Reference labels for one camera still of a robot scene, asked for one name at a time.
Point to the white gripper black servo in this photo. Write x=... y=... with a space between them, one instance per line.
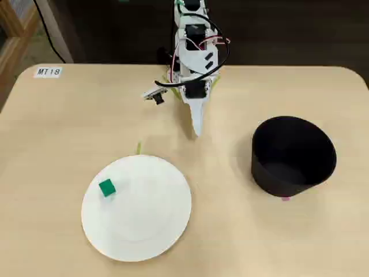
x=196 y=93

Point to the green cube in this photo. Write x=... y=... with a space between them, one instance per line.
x=107 y=187

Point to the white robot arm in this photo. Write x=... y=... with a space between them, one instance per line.
x=196 y=60

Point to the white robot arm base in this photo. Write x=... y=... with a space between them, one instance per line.
x=173 y=78

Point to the black round bin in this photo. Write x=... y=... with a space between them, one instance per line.
x=288 y=138

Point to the green tape strip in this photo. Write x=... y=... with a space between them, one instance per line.
x=216 y=81
x=176 y=93
x=139 y=148

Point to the white round plate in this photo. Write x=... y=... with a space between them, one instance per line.
x=138 y=207

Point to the pink tape piece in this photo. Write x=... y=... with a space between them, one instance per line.
x=285 y=199

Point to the white MT18 label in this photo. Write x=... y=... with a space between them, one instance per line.
x=48 y=72

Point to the light wooden shelf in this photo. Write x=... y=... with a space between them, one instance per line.
x=17 y=17

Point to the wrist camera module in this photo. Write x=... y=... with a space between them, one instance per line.
x=154 y=93

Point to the white vertical post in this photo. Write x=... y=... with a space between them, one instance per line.
x=57 y=34

